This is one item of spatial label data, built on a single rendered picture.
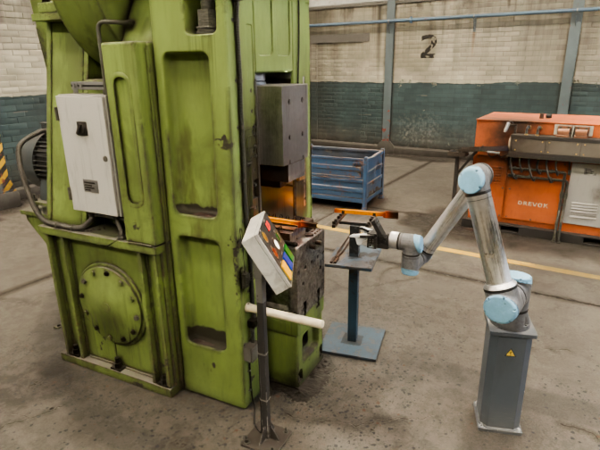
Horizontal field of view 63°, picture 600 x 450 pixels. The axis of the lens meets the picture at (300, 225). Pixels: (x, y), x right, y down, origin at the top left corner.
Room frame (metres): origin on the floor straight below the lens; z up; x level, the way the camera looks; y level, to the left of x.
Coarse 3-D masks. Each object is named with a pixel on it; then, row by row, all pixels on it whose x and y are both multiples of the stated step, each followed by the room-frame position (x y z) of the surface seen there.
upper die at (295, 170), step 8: (264, 168) 2.61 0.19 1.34; (272, 168) 2.58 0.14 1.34; (280, 168) 2.56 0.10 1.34; (288, 168) 2.55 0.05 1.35; (296, 168) 2.63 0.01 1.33; (264, 176) 2.61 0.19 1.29; (272, 176) 2.58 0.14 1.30; (280, 176) 2.56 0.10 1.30; (288, 176) 2.55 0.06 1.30; (296, 176) 2.63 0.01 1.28
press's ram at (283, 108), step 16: (272, 96) 2.52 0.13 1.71; (288, 96) 2.56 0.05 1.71; (304, 96) 2.73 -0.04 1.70; (272, 112) 2.52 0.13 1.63; (288, 112) 2.56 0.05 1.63; (304, 112) 2.73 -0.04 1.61; (272, 128) 2.52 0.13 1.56; (288, 128) 2.56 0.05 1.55; (304, 128) 2.73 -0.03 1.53; (272, 144) 2.52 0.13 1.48; (288, 144) 2.55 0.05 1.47; (304, 144) 2.72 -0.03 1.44; (272, 160) 2.53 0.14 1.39; (288, 160) 2.55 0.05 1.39
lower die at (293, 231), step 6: (276, 222) 2.69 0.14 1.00; (276, 228) 2.63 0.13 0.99; (282, 228) 2.62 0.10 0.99; (288, 228) 2.62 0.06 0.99; (294, 228) 2.62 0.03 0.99; (300, 228) 2.66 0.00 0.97; (282, 234) 2.56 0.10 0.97; (288, 234) 2.54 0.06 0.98; (294, 234) 2.59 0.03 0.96; (300, 234) 2.66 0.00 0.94; (288, 240) 2.54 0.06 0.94; (294, 240) 2.59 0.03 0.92
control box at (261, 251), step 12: (264, 216) 2.20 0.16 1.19; (252, 228) 2.06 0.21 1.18; (264, 228) 2.08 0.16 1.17; (252, 240) 1.92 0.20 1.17; (264, 240) 1.96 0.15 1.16; (276, 240) 2.13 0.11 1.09; (252, 252) 1.92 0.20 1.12; (264, 252) 1.92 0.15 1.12; (264, 264) 1.92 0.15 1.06; (276, 264) 1.92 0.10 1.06; (264, 276) 1.92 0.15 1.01; (276, 276) 1.92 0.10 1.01; (276, 288) 1.92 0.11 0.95
